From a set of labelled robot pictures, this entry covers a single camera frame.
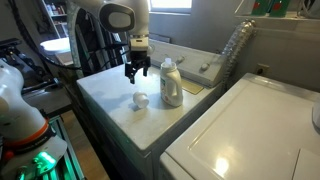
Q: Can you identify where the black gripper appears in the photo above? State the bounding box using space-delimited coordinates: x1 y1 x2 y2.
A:
124 49 151 85

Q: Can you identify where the white detergent lid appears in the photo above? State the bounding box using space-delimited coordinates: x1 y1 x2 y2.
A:
132 91 150 109

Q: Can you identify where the white detergent bottle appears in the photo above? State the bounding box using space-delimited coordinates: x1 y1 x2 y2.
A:
159 57 184 108

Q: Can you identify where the grey-white dryer machine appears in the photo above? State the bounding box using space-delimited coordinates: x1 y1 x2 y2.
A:
75 37 228 180

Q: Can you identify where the yellow paper sheet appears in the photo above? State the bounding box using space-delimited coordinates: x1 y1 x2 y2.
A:
181 79 205 96

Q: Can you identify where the bright window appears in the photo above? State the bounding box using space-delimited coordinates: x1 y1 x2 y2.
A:
148 0 194 14

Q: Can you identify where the white round tabletop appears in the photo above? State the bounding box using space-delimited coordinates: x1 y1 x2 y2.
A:
39 36 72 56

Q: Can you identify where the grey side table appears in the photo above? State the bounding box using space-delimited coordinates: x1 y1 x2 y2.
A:
21 84 73 116

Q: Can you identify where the white washing machine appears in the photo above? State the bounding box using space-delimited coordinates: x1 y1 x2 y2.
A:
159 72 320 180

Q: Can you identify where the green box with red mark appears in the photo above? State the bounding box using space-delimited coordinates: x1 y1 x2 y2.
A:
269 0 291 18
251 0 269 16

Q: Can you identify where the silver flexible vent hose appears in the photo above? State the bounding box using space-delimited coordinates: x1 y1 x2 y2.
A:
221 18 258 89

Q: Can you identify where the beige wall outlet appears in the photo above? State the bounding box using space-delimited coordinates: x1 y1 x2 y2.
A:
255 63 271 76

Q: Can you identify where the black camera stand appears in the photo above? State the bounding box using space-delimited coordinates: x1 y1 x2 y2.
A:
0 37 59 93

